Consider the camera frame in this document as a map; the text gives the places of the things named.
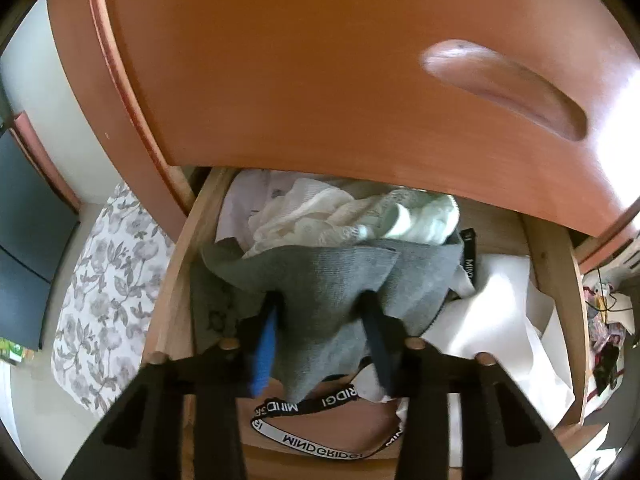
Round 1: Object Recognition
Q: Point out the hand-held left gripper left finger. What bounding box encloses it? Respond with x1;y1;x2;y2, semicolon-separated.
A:
60;292;283;480

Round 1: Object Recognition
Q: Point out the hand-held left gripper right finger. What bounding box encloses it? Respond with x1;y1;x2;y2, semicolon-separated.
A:
357;290;583;480

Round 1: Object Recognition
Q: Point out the grey knit cloth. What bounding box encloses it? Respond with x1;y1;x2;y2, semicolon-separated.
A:
200;237;466;401

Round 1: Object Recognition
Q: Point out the white lace cloth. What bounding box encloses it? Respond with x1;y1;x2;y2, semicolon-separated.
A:
242;177;461;261

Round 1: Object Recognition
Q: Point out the grey floral blanket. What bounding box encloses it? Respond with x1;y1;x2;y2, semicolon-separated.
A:
50;182;176;418

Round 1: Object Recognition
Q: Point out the colourful toy pile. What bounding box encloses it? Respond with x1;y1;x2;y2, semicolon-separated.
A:
582;265;640;401

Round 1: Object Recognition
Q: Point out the green package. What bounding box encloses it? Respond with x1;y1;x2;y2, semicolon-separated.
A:
0;337;36;366

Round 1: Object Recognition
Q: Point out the dark blue-grey panel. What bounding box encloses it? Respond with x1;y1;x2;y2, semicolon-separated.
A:
0;130;81;351

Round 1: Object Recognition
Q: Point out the plain wooden drawer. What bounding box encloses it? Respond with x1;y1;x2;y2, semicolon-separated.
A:
87;0;640;261

